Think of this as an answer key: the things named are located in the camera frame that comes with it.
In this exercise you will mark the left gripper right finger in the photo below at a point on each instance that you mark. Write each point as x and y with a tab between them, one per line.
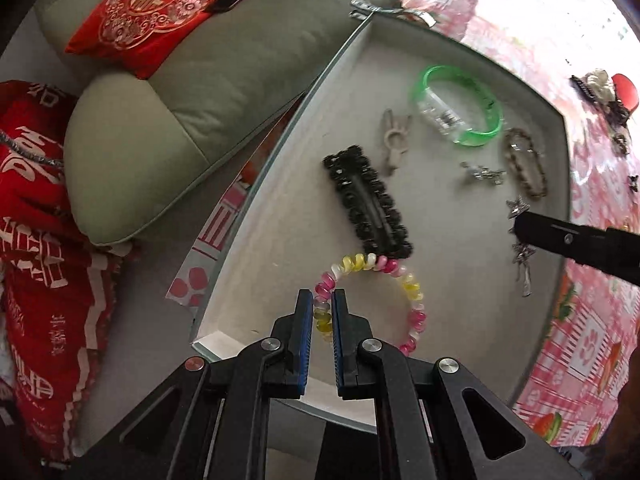
434	420

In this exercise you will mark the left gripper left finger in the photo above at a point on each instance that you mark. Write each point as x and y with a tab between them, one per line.
209	420

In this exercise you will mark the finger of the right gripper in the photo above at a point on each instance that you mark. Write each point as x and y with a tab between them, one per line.
611	251

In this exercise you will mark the small black claw clip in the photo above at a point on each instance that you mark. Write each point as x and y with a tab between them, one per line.
633	183

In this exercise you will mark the small silver earring charm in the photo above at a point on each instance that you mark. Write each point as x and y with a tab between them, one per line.
479	173

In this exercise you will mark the black beaded hair clip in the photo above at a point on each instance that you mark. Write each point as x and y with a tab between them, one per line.
370	209

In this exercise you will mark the green translucent bangle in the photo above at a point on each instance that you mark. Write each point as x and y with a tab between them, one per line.
458	106

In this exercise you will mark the beige rabbit hair clip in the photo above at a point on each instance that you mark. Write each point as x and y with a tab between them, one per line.
395	139

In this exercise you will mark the dark patterned scrunchie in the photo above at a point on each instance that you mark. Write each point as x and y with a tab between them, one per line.
616	114

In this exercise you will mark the red plastic chair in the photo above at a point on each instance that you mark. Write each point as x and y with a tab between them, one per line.
626	92

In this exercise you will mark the cream scrunchie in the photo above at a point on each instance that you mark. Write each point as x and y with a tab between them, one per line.
601	86

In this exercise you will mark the red printed blanket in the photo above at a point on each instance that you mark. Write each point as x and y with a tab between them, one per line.
58	288

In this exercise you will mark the grey shallow tray box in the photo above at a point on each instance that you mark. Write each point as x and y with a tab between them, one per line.
293	227

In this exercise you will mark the strawberry pattern tablecloth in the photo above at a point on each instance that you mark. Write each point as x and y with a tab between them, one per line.
570	394

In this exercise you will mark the green armchair sofa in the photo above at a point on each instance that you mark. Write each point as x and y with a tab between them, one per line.
136	145

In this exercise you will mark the red embroidered cushion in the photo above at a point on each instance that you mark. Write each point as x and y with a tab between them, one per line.
137	35

